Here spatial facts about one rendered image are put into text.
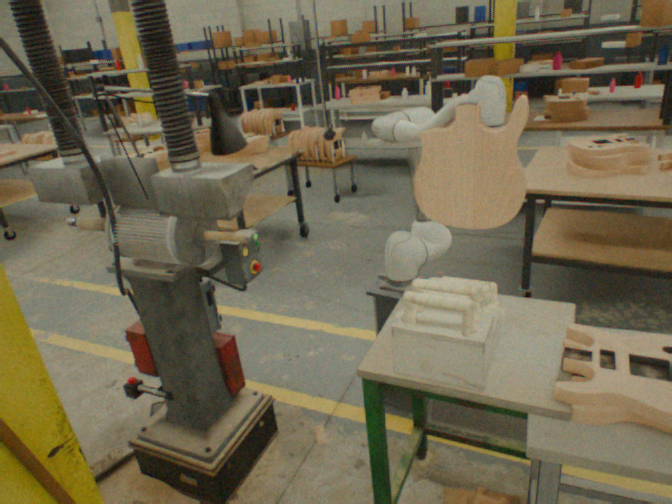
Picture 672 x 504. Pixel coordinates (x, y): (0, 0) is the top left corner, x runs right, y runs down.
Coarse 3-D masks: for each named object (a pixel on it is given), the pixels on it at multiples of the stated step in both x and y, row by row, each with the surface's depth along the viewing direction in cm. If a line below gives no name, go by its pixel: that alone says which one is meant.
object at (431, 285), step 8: (416, 280) 147; (424, 280) 146; (432, 280) 145; (424, 288) 146; (432, 288) 144; (440, 288) 143; (448, 288) 142; (456, 288) 141; (464, 288) 140; (472, 288) 139
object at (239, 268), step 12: (252, 240) 218; (228, 252) 213; (240, 252) 211; (252, 252) 219; (228, 264) 216; (240, 264) 213; (252, 264) 219; (228, 276) 219; (240, 276) 216; (252, 276) 221; (240, 288) 224
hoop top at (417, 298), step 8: (408, 296) 140; (416, 296) 139; (424, 296) 138; (432, 296) 137; (440, 296) 137; (424, 304) 138; (432, 304) 137; (440, 304) 136; (448, 304) 135; (456, 304) 134; (464, 304) 133; (472, 304) 133
